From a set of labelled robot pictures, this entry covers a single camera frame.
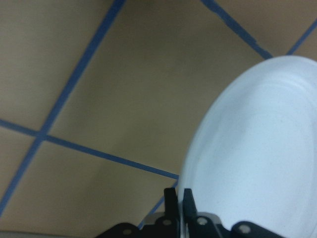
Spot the blue plate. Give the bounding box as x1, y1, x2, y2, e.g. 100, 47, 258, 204
178, 56, 317, 238

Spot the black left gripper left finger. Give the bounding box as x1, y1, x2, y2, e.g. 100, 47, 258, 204
164, 187, 179, 221

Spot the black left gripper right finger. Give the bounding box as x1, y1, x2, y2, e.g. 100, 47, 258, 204
182, 188, 197, 223

